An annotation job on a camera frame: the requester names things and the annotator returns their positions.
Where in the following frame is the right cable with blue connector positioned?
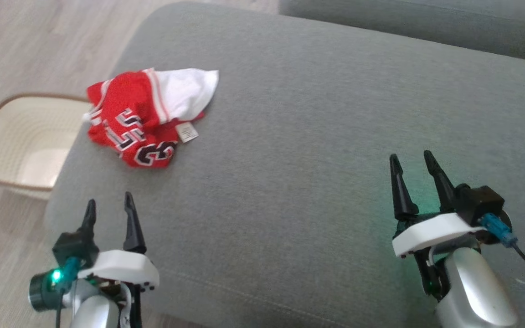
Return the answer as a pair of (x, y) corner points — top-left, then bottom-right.
(479, 214), (525, 288)

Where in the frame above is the cream plastic laundry basket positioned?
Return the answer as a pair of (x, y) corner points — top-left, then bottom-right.
(0, 93), (94, 201)

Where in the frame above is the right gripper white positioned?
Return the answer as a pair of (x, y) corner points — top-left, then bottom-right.
(389, 150), (484, 301)

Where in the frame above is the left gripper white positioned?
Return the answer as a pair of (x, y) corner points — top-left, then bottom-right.
(28, 192), (160, 328)

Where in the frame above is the cable with blue connector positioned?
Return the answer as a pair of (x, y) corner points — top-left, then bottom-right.
(55, 257), (82, 328)
(479, 214), (525, 288)

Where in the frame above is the left cable with blue connector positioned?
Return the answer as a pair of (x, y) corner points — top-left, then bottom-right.
(55, 257), (82, 328)

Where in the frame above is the red basketball jersey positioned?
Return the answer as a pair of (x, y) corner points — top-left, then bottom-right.
(83, 67), (220, 169)

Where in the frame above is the large grey sofa seat cushion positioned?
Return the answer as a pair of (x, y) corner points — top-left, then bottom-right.
(44, 1), (525, 328)

